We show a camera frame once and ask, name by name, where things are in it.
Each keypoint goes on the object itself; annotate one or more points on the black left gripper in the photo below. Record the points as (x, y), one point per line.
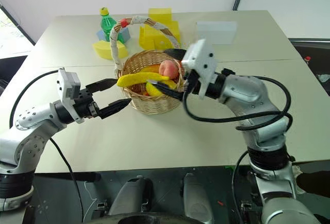
(85, 103)

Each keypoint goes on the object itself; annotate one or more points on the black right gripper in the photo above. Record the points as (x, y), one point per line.
(193, 81)

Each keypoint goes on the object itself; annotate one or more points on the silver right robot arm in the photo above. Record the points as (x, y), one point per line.
(247, 90)

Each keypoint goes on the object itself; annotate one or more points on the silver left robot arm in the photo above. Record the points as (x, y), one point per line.
(25, 141)

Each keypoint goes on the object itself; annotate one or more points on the dark rounded robot base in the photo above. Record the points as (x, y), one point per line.
(144, 219)

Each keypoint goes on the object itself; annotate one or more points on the pink peach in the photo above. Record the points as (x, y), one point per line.
(168, 69)

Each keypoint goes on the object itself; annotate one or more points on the orange mango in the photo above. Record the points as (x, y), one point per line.
(152, 68)

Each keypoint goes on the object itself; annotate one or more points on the yellow lemon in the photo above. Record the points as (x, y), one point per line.
(152, 90)

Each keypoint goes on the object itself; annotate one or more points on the yellow banana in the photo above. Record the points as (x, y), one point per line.
(136, 78)

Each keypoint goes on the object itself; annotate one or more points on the yellow stepped foam block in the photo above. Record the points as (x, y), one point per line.
(152, 37)

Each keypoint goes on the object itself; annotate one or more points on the yellow foam cube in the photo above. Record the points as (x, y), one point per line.
(159, 15)

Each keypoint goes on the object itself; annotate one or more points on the white foam block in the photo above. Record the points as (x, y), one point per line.
(216, 32)

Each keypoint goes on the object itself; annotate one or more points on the small blue foam block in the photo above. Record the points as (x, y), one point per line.
(101, 36)

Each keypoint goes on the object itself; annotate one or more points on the large blue foam block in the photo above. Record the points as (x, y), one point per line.
(125, 34)

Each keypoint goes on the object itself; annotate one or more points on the green plastic bottle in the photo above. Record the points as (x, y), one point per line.
(107, 25)

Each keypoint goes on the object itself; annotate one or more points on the black horizontal bar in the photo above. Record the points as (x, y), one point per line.
(67, 177)

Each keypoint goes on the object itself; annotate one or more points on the grey rounded robot leg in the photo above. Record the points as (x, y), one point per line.
(197, 198)
(129, 195)

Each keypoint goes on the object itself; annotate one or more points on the red capped bottle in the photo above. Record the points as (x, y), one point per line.
(307, 60)

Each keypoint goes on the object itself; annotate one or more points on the black side table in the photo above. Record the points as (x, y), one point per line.
(317, 54)

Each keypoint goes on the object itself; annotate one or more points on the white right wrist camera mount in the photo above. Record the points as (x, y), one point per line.
(199, 56)

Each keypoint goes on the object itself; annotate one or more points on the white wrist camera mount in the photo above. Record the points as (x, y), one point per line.
(199, 56)
(67, 85)

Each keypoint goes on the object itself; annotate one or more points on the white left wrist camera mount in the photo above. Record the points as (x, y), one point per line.
(67, 85)

